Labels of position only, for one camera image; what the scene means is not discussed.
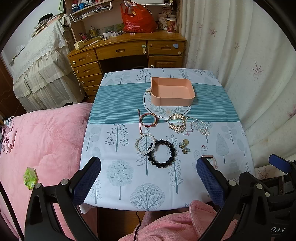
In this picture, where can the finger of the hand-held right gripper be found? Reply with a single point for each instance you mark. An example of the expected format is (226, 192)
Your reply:
(280, 162)

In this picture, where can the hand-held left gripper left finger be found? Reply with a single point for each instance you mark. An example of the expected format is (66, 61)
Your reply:
(87, 179)

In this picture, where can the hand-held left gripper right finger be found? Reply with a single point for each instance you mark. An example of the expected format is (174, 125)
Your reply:
(211, 182)

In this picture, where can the gold flower brooch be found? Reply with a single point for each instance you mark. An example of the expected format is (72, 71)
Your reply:
(185, 141)

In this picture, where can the pink plastic storage box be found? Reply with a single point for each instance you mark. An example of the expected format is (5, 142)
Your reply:
(172, 91)

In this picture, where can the pink fleece blanket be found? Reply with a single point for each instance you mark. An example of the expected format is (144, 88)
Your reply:
(46, 143)

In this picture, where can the green crumpled wrapper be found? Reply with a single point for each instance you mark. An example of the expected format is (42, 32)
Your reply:
(30, 178)

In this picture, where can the pink fleece robe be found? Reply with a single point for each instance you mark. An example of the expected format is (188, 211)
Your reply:
(166, 227)

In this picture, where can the tree print tablecloth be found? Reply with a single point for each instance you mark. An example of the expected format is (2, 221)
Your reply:
(115, 109)

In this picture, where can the pink crumpled cloth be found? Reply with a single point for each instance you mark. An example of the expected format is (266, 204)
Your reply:
(9, 139)

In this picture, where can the cream leaf print curtain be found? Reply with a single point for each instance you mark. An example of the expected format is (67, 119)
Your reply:
(242, 58)

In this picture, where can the white lace furniture cover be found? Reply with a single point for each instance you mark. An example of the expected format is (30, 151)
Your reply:
(41, 60)

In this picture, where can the wooden desk with drawers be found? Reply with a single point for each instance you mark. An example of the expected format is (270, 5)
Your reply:
(120, 49)

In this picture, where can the yellow mug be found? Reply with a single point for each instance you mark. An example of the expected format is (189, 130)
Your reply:
(78, 45)

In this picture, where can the glass jar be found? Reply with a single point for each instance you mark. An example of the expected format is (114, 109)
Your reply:
(92, 33)

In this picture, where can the patterned paper cup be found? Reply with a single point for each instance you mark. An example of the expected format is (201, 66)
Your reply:
(171, 26)

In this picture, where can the stack of books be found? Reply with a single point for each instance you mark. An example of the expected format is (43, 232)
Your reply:
(45, 23)

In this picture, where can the red plastic bag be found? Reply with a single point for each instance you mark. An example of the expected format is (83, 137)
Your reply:
(138, 20)

